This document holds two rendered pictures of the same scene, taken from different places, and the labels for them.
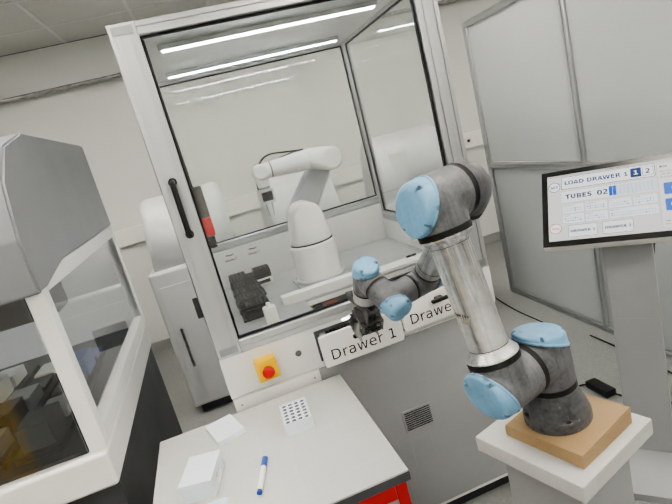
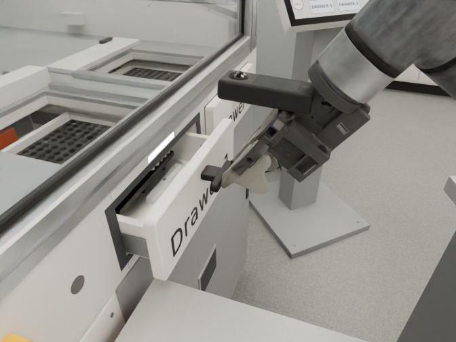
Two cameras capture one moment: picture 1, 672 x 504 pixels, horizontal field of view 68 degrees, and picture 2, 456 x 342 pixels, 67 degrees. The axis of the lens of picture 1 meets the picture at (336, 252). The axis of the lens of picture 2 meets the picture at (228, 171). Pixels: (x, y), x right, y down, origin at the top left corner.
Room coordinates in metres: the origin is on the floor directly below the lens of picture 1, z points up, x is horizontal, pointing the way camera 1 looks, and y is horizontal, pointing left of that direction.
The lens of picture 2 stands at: (1.31, 0.33, 1.21)
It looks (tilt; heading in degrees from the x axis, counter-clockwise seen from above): 35 degrees down; 302
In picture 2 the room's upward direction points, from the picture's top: straight up
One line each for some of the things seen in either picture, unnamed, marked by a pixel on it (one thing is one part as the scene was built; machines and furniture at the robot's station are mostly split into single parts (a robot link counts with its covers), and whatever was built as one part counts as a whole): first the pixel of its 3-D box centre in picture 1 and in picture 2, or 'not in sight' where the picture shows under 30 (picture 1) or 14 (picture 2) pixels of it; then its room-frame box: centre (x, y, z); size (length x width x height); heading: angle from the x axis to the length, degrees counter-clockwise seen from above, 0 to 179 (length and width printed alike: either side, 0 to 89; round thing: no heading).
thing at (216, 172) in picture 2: not in sight; (214, 174); (1.55, -0.02, 0.91); 0.07 x 0.04 x 0.01; 103
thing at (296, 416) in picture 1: (296, 415); not in sight; (1.36, 0.24, 0.78); 0.12 x 0.08 x 0.04; 10
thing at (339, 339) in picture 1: (362, 338); (199, 187); (1.58, -0.01, 0.87); 0.29 x 0.02 x 0.11; 103
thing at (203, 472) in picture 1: (202, 476); not in sight; (1.17, 0.49, 0.79); 0.13 x 0.09 x 0.05; 179
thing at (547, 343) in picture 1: (541, 354); not in sight; (1.03, -0.39, 0.96); 0.13 x 0.12 x 0.14; 119
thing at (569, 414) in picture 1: (553, 397); not in sight; (1.03, -0.40, 0.84); 0.15 x 0.15 x 0.10
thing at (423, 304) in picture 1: (437, 304); (232, 104); (1.70, -0.31, 0.87); 0.29 x 0.02 x 0.11; 103
